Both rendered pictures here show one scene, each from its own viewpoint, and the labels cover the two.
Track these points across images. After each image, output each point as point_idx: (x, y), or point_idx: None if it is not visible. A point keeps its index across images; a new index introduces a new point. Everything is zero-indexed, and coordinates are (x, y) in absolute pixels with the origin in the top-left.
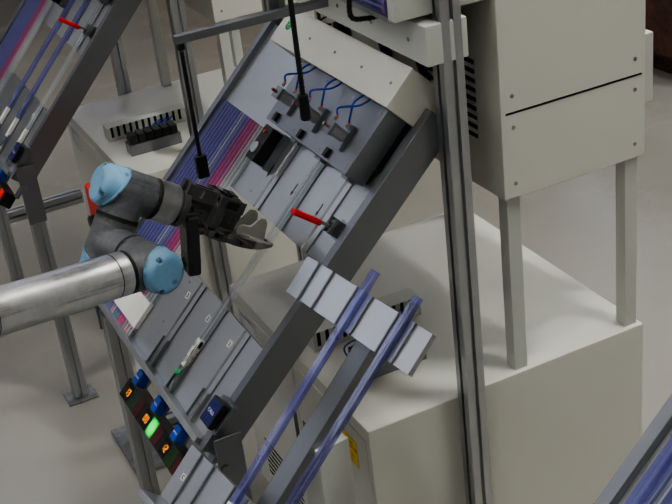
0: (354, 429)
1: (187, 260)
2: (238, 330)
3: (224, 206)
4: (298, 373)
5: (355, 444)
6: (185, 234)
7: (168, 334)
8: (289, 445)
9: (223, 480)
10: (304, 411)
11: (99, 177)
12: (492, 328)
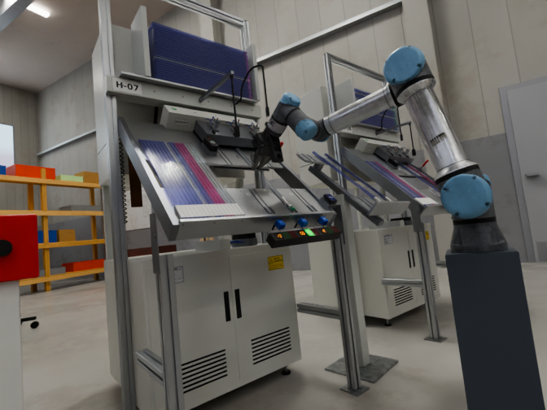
0: (280, 248)
1: (282, 153)
2: (286, 189)
3: None
4: (235, 257)
5: (282, 255)
6: (278, 141)
7: (264, 207)
8: (213, 330)
9: (365, 197)
10: (238, 281)
11: (293, 95)
12: None
